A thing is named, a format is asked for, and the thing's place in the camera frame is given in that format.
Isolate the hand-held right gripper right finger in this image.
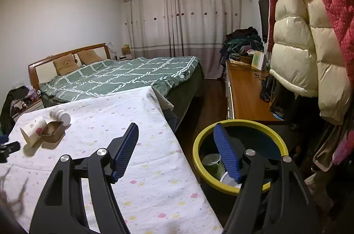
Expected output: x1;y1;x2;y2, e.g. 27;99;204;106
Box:
213;124;323;234

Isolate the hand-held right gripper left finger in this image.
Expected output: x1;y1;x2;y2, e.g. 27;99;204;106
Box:
29;122;139;234

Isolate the yellow rimmed dark waste bin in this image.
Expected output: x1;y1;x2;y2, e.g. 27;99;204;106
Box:
193;119;289;223

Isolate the clear jar with green contents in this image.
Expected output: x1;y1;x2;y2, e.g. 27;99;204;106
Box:
201;153;226;179

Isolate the floral white tablecloth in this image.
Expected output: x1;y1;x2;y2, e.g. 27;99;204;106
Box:
0;86;224;234

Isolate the white paper cup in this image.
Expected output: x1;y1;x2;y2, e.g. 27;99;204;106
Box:
20;116;47;148

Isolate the white round lid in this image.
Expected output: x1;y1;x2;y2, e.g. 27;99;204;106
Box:
220;171;244;189

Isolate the dark bag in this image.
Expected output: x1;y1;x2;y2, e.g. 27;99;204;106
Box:
0;86;29;135

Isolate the white bedside nightstand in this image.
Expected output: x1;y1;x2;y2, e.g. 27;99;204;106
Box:
11;97;45;124

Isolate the brown rectangular tin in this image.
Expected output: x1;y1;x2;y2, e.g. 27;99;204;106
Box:
38;121;65;143

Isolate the white plastic bottle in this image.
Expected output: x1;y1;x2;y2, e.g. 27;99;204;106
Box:
49;109;71;127

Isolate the long wooden dresser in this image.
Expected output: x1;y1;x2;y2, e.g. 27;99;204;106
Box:
225;59;285;125

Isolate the bed with green plaid quilt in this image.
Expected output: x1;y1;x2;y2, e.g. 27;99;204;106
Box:
39;56;205;132

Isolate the wooden bed headboard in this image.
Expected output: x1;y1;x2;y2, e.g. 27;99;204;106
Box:
28;43;111;91

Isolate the brown woven basket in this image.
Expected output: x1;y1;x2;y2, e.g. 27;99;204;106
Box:
238;53;253;65

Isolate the standing desk calendar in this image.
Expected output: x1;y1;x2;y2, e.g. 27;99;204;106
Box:
251;51;266;70

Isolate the brown pillow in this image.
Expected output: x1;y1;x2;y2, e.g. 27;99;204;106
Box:
77;49;103;65
53;55;78;76

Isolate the pile of dark clothes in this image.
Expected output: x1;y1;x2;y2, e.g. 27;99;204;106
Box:
220;27;264;66

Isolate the pink garment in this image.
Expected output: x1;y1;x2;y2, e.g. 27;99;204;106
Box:
333;129;354;165

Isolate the white puffer jacket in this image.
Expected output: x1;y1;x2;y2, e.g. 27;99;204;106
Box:
269;0;353;125

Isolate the pink and white curtain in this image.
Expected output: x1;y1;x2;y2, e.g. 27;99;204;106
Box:
119;0;241;80

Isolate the black television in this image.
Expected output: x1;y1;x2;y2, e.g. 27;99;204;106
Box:
258;0;270;42

